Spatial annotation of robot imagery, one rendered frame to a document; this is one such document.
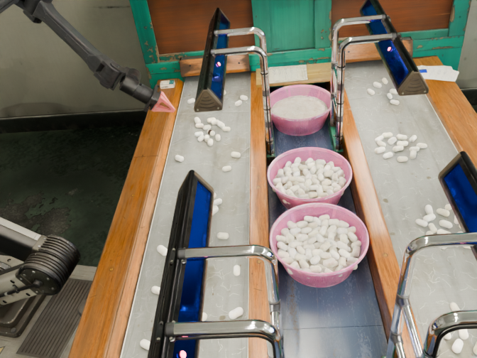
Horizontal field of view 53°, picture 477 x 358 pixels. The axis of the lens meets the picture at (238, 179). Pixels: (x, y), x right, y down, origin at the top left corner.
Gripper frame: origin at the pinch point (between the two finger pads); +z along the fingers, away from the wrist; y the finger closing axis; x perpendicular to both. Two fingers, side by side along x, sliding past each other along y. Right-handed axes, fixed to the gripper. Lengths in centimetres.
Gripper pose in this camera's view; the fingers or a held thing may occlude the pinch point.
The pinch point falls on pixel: (172, 109)
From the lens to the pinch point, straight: 175.2
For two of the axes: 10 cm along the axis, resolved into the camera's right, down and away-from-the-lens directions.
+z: 8.4, 4.4, 3.2
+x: -5.5, 6.4, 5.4
